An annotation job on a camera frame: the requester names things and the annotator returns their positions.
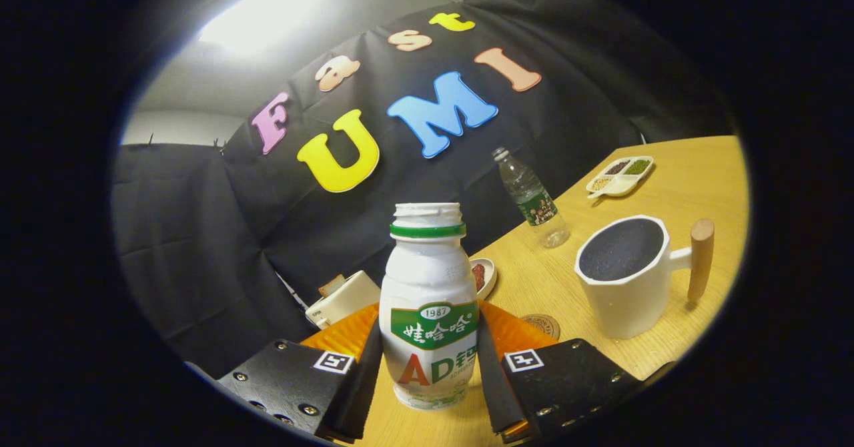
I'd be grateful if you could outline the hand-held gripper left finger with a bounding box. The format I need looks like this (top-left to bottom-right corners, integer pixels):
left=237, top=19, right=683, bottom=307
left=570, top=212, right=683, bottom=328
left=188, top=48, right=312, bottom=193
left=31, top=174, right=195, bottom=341
left=183, top=302, right=384, bottom=444

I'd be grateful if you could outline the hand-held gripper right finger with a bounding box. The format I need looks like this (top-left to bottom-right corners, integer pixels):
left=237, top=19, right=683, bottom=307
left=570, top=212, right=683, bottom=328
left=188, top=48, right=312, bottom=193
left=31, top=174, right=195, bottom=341
left=477, top=300, right=646, bottom=444

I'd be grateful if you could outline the round cork coaster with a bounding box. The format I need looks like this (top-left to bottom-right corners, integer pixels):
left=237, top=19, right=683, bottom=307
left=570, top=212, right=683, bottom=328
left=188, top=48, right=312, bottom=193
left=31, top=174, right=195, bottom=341
left=520, top=314, right=561, bottom=341

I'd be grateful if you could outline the white juice bottle green label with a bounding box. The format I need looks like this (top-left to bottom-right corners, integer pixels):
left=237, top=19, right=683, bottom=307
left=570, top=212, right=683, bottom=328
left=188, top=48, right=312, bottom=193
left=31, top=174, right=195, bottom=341
left=379, top=202, right=481, bottom=411

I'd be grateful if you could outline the white cup wooden handle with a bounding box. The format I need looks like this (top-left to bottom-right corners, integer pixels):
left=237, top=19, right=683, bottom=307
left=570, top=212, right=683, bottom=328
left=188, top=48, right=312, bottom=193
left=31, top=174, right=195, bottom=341
left=574, top=215, right=715, bottom=340

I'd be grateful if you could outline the clear plastic water bottle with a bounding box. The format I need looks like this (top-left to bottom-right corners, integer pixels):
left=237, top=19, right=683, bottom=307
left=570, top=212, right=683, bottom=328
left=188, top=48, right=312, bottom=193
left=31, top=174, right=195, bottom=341
left=492, top=146, right=571, bottom=249

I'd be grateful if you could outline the white toaster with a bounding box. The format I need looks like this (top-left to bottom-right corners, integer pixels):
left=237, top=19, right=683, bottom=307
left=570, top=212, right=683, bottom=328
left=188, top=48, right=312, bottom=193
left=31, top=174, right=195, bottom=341
left=305, top=270, right=382, bottom=330

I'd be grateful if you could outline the round plate with red food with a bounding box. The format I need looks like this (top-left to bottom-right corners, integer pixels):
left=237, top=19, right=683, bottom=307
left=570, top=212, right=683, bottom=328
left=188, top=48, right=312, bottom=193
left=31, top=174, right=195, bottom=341
left=469, top=258, right=498, bottom=301

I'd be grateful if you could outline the black backdrop cloth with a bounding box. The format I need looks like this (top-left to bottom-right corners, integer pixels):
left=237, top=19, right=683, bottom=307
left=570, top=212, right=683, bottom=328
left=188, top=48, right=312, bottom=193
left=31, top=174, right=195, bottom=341
left=110, top=0, right=735, bottom=381

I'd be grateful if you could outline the white divided tray with beans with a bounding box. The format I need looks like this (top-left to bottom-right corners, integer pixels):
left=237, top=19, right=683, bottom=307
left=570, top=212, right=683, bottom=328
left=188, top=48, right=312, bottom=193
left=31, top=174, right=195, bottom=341
left=586, top=155, right=655, bottom=199

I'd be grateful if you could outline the wooden table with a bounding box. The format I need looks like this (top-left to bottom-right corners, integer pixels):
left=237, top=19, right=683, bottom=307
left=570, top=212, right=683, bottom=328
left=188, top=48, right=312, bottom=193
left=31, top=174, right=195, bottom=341
left=354, top=135, right=749, bottom=447

